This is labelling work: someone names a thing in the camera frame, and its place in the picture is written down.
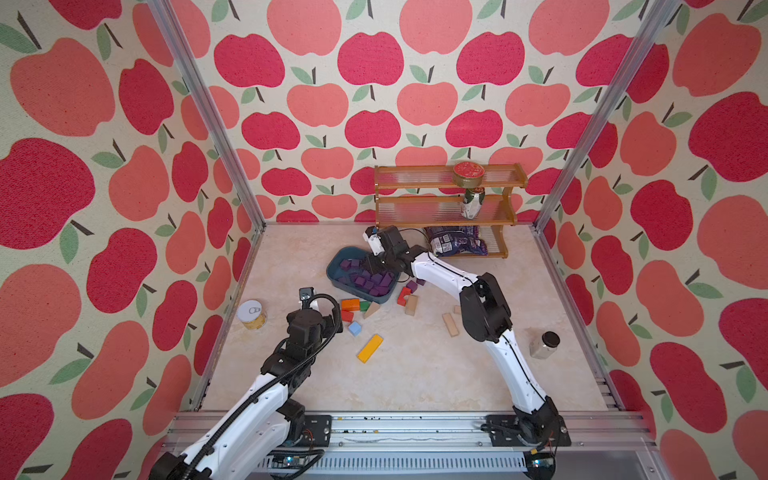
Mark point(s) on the right aluminium frame post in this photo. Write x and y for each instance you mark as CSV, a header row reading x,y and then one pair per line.
x,y
651,27

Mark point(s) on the natural wood short block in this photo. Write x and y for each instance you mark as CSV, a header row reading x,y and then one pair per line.
x,y
411,305

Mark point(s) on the purple snack bag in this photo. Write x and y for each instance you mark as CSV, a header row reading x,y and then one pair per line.
x,y
447,241

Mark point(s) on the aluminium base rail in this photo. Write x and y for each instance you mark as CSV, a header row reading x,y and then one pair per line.
x,y
405,443

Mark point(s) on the aluminium frame post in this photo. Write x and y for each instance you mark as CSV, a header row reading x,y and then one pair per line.
x,y
173,34
651,27

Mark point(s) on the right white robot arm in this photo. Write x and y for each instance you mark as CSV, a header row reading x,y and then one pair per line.
x,y
486,317

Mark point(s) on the wooden three-tier shelf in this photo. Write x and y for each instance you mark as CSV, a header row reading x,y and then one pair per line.
x,y
399,201

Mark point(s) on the light blue block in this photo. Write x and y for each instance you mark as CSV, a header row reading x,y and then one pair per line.
x,y
354,328

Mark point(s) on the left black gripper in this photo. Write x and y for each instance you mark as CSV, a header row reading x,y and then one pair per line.
x,y
330,328

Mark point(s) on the red arch block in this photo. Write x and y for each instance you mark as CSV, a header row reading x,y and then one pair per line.
x,y
404,296

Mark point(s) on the red round tin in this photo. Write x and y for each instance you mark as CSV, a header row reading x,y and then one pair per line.
x,y
468,174

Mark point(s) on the natural wood long block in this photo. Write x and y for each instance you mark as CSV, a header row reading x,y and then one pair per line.
x,y
450,324

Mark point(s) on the orange block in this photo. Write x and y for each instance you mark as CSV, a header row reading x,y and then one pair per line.
x,y
351,305

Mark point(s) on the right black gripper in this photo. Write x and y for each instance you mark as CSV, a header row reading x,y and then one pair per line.
x,y
372,266

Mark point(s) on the yellow long block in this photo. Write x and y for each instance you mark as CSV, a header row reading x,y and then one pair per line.
x,y
370,348

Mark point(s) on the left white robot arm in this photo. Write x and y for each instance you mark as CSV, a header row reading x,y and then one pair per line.
x,y
258,408

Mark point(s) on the teal plastic storage bin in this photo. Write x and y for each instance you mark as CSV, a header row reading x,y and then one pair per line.
x,y
349,271

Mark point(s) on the left aluminium frame post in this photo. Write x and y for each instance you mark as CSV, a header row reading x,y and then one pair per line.
x,y
173,34

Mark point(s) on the yellow tin can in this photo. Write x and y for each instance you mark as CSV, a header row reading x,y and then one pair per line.
x,y
251,314

